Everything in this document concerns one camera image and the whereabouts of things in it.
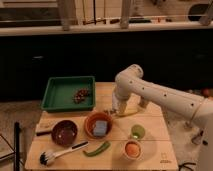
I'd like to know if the brown grape bunch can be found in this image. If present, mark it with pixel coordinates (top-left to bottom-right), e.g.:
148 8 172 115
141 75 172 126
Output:
73 88 89 104

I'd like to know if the metal can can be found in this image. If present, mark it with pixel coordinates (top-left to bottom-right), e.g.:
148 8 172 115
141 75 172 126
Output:
139 97 149 108

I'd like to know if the blue sponge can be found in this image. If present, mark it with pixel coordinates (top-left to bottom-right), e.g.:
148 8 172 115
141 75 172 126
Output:
93 120 107 136

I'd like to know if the green plastic tray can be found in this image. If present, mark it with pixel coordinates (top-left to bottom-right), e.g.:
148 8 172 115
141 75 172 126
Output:
41 76 95 112

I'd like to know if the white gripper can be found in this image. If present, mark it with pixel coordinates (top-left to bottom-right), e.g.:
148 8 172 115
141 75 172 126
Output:
112 92 127 116

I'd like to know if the white cup with orange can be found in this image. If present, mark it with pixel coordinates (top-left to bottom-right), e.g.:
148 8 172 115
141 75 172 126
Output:
123 139 142 161

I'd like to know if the green chili pepper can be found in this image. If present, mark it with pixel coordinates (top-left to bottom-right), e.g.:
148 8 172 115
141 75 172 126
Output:
83 141 111 157

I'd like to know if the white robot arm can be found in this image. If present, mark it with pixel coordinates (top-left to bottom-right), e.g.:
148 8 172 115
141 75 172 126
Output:
112 64 213 171

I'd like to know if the white dish brush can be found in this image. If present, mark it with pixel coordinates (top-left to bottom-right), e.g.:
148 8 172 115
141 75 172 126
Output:
39 141 89 166

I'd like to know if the purple bowl with handle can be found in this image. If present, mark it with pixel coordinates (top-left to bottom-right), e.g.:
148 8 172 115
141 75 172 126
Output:
36 120 78 147

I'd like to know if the orange bowl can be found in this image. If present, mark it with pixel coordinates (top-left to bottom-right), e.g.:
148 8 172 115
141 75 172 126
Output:
84 112 113 139

